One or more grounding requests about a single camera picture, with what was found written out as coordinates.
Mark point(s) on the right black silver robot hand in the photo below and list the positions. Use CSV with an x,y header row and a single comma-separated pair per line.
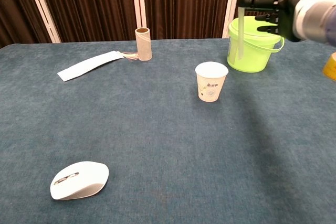
x,y
291,16

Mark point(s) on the transparent plastic straw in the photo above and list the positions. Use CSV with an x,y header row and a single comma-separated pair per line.
x,y
240,37

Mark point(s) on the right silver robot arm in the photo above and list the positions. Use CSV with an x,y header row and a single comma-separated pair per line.
x,y
331,19

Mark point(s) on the white paper cup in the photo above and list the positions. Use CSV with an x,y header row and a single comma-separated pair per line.
x,y
210,87

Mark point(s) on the green plastic bucket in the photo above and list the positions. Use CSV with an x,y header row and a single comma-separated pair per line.
x,y
249,61

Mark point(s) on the yellow packing tape roll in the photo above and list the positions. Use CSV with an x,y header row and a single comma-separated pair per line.
x,y
331,69

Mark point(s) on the brown cardboard tube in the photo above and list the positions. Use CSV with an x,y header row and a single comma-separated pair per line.
x,y
143,48

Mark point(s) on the blue felt table cover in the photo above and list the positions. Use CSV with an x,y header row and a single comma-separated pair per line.
x,y
157,142

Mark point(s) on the white paper strip with tassel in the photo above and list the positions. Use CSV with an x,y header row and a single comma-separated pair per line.
x,y
89,64

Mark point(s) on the white computer mouse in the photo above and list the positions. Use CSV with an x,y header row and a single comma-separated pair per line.
x,y
84,182

